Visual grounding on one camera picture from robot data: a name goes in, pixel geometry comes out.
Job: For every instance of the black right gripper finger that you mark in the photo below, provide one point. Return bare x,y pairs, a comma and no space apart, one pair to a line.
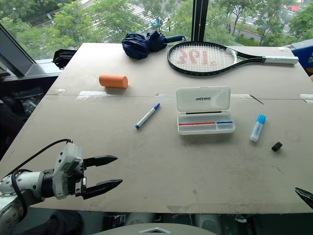
305,195

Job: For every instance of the blue box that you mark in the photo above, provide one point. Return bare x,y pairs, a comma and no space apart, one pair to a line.
303,57

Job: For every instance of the blue capped glue stick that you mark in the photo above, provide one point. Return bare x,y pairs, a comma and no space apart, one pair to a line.
258,127

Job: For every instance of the black bag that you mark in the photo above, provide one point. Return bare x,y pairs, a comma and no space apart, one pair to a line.
63,57

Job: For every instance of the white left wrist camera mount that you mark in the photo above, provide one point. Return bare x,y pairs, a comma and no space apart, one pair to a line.
65,164

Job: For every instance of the grey rounded robot body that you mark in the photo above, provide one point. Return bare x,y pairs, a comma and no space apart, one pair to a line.
156,228

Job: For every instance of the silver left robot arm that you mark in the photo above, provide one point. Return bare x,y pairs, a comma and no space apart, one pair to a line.
22,184

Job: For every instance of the blue and white marker pen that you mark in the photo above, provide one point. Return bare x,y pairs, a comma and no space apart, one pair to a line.
147,116

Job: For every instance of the small black eraser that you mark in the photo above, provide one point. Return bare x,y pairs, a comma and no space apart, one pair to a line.
277,146

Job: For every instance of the dark window frame post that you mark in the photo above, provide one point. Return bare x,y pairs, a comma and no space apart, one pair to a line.
199,19

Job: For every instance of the orange foam cylinder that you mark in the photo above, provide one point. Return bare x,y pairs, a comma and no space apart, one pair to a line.
113,81

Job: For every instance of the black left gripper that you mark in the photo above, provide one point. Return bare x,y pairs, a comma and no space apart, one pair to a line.
78,176

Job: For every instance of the white open pencil case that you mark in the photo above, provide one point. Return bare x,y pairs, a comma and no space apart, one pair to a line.
204,111

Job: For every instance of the black and white tennis racket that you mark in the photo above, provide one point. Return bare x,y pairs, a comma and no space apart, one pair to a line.
203,57

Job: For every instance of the navy folded umbrella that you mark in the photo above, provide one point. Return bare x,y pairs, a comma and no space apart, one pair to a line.
144,44

